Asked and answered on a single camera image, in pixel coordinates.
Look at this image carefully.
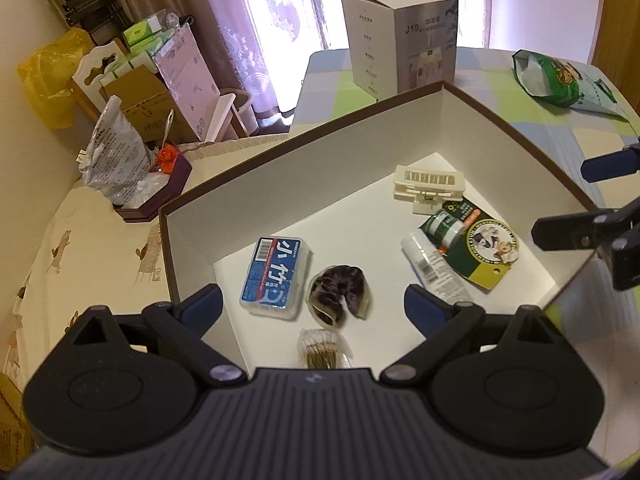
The brown cardboard box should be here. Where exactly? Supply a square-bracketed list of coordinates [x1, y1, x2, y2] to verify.
[104, 66, 198, 144]

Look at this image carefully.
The pink cardboard box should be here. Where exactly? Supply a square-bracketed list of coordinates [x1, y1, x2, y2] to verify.
[153, 24, 220, 141]

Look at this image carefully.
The purple hexagonal box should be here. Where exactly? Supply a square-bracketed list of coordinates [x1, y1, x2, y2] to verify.
[113, 143, 192, 223]

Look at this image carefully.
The green Mentholatum blister card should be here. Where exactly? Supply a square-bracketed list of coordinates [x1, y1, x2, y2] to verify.
[420, 197, 520, 292]

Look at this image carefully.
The yellow plastic bag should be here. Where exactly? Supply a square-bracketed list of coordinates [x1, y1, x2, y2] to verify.
[16, 27, 94, 130]

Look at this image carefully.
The dark velvet scrunchie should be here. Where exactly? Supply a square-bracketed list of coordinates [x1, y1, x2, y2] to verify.
[306, 264, 372, 330]

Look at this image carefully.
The green snack bag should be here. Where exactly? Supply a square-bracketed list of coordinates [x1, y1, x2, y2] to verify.
[512, 50, 628, 120]

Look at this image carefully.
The cartoon print bedsheet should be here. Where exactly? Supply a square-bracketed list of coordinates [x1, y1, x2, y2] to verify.
[0, 134, 292, 391]

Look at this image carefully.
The brown white storage box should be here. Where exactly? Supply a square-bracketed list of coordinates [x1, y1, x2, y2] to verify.
[160, 84, 594, 372]

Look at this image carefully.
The pink curtain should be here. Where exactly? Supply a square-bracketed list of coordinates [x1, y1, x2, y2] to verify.
[125, 0, 491, 133]

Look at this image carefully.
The clear plastic bag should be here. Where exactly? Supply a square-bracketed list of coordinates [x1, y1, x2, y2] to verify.
[77, 96, 155, 206]

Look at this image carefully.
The white wooden rack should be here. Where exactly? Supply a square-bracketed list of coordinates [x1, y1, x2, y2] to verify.
[68, 38, 127, 122]

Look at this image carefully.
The bobby pins packet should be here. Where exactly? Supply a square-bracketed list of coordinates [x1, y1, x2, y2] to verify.
[297, 328, 352, 370]

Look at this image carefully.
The blue floss pick box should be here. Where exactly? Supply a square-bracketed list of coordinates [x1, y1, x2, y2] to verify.
[240, 236, 311, 322]

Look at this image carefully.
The humidifier product box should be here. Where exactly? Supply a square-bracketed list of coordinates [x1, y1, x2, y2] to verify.
[341, 0, 459, 100]

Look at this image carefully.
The cream plastic hair clip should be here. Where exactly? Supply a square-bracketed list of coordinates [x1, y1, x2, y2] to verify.
[394, 166, 465, 216]

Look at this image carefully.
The white small bottle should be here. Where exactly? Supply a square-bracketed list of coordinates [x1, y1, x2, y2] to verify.
[400, 230, 472, 304]

